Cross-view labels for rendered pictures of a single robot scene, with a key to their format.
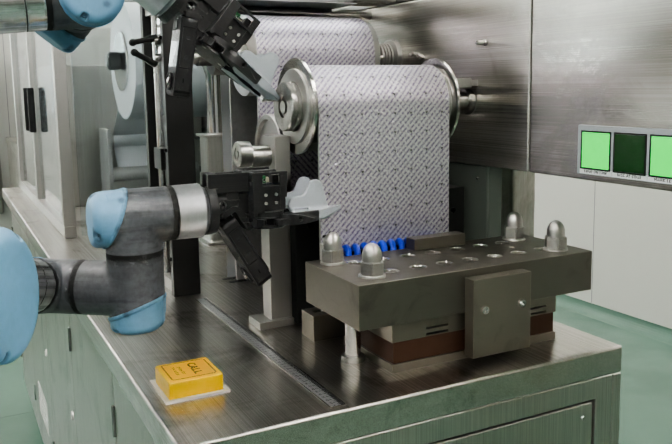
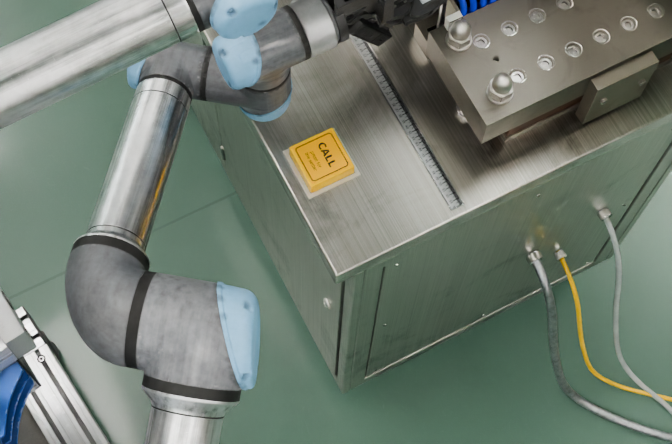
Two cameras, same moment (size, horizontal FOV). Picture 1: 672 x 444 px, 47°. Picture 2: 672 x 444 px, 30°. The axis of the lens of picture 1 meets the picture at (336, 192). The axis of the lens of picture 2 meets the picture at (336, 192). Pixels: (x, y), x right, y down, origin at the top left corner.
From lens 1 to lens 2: 1.31 m
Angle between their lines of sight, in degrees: 60
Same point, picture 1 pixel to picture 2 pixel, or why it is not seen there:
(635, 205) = not seen: outside the picture
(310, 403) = (433, 201)
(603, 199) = not seen: outside the picture
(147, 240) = (280, 77)
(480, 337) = (593, 113)
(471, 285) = (594, 90)
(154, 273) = (285, 88)
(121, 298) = (255, 107)
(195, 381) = (332, 178)
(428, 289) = (552, 99)
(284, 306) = not seen: outside the picture
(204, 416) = (346, 222)
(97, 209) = (234, 76)
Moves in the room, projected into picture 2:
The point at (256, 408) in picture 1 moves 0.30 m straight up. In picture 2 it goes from (388, 209) to (402, 118)
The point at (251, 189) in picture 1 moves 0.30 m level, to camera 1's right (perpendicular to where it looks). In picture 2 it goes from (381, 5) to (613, 7)
